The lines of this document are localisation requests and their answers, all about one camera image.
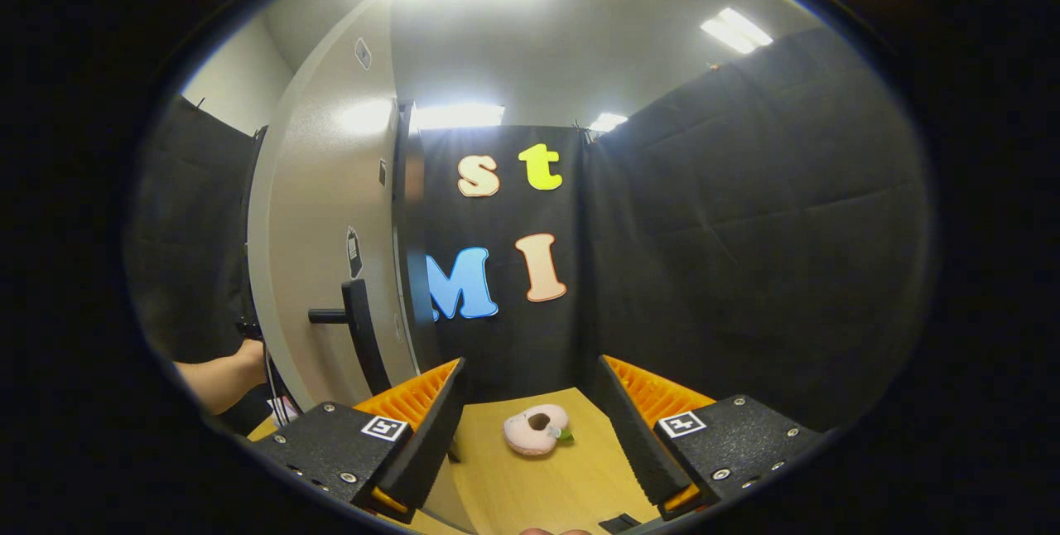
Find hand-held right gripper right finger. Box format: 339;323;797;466
596;355;829;521

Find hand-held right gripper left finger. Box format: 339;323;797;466
248;357;466;523

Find black cabinet door handle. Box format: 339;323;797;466
308;278;392;397

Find beige cabinet door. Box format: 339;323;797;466
244;0;415;416

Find pink plush toy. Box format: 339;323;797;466
503;403;574;457

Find black backdrop cloth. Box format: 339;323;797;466
124;26;932;436

